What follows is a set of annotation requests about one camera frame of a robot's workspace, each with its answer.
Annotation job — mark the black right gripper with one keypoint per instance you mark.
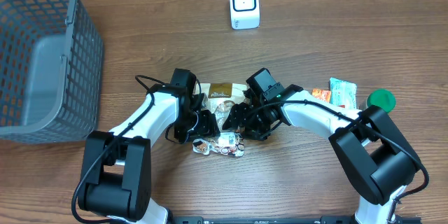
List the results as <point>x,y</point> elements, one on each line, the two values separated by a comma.
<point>236,117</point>

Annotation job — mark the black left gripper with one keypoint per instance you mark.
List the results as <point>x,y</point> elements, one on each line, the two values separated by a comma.
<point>205,124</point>

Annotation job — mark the beige snack pouch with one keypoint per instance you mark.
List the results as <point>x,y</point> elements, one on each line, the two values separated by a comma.
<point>219,99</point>

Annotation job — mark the orange small packet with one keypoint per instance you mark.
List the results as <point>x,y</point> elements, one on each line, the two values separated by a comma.
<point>321,94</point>

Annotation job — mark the teal tissue packet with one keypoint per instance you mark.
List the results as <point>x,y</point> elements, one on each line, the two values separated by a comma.
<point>343,93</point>

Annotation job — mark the green lid jar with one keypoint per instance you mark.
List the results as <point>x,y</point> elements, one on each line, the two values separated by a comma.
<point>382,98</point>

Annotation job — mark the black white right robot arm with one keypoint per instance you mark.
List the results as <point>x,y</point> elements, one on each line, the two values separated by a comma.
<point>376,157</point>

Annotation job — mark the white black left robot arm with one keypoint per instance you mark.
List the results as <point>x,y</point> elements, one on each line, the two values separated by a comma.
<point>115,179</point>

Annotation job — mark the white barcode scanner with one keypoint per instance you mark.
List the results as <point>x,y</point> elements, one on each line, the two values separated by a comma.
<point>244,14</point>

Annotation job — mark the grey plastic mesh basket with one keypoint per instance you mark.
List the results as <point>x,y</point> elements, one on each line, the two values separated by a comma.
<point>51,71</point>

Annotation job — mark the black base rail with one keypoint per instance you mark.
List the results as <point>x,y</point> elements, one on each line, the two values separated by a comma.
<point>321,220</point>

